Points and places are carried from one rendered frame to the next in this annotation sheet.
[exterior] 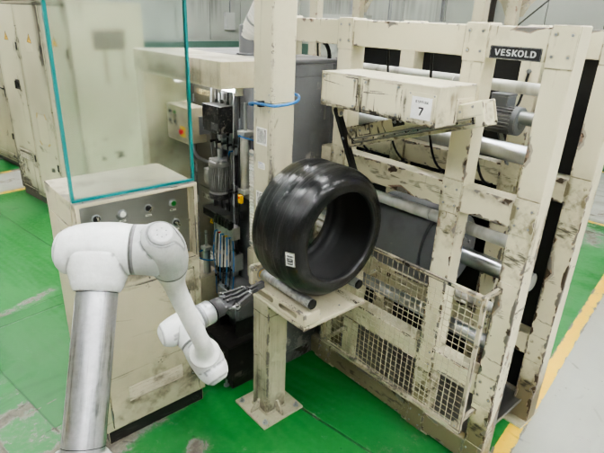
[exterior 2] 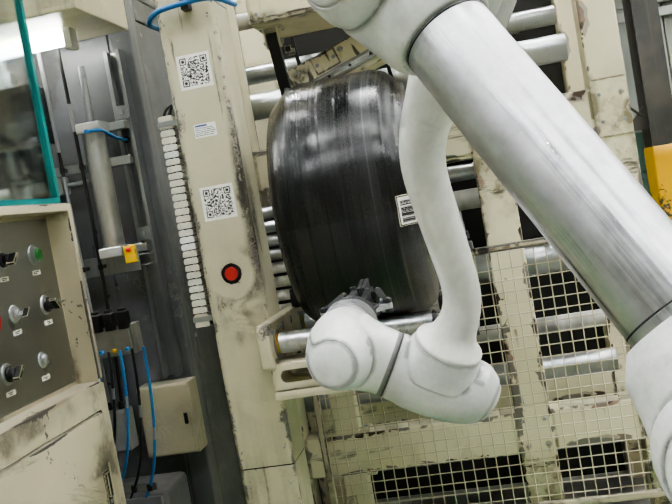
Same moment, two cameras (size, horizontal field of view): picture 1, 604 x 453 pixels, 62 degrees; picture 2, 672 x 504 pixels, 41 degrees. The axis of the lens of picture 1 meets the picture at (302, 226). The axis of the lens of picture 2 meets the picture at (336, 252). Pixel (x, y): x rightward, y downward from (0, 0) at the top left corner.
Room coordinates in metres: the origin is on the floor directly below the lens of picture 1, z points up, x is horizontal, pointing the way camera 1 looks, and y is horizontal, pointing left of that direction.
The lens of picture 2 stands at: (0.43, 1.23, 1.17)
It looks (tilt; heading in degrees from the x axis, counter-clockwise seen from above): 3 degrees down; 322
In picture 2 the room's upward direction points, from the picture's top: 10 degrees counter-clockwise
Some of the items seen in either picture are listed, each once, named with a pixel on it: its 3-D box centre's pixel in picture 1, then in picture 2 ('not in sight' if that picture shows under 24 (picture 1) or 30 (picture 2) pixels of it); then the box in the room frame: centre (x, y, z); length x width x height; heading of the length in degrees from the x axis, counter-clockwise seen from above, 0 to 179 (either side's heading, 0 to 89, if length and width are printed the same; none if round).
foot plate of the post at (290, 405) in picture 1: (269, 402); not in sight; (2.17, 0.14, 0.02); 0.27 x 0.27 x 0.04; 42
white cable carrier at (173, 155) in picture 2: (256, 199); (189, 221); (2.21, 0.22, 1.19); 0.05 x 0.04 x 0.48; 132
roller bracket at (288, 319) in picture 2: (284, 263); (286, 333); (2.13, 0.07, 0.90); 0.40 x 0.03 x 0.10; 132
